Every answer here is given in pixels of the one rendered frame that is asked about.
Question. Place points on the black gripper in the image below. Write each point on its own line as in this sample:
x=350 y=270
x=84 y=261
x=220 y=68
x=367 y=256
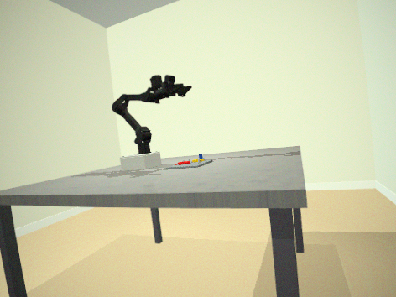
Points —
x=169 y=89

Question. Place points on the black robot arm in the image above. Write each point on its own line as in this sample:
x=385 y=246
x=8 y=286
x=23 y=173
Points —
x=120 y=107

